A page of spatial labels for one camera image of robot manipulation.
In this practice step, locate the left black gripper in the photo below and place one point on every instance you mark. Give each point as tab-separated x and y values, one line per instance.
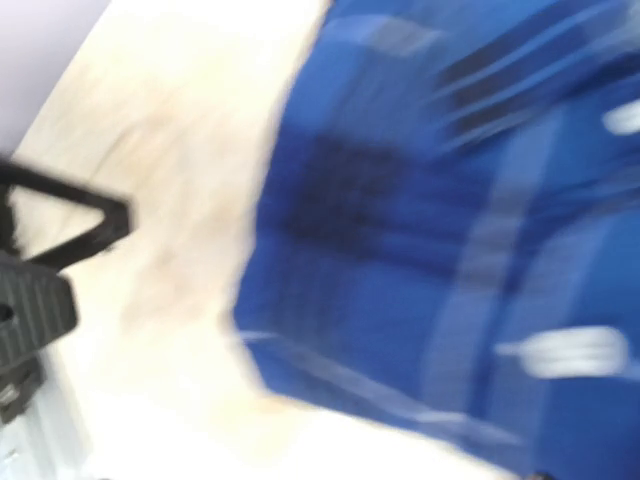
37	304

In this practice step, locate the blue plaid long sleeve shirt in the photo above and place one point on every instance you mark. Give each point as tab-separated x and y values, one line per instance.
447	239

